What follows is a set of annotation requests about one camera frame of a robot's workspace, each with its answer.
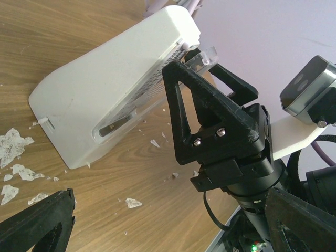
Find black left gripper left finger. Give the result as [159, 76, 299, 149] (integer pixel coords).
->
[1, 188, 76, 251]

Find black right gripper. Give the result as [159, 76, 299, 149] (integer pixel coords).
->
[162, 61, 275, 196]

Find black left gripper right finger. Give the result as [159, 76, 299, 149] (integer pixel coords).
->
[265, 188, 335, 251]

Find clear plastic metronome cover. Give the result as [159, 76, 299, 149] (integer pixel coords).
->
[184, 47, 218, 75]

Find white metronome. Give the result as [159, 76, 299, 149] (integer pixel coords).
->
[28, 5, 201, 169]

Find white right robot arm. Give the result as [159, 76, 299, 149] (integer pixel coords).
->
[162, 56, 335, 251]

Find white paper scrap pile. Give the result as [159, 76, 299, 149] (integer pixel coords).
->
[0, 83, 200, 211]

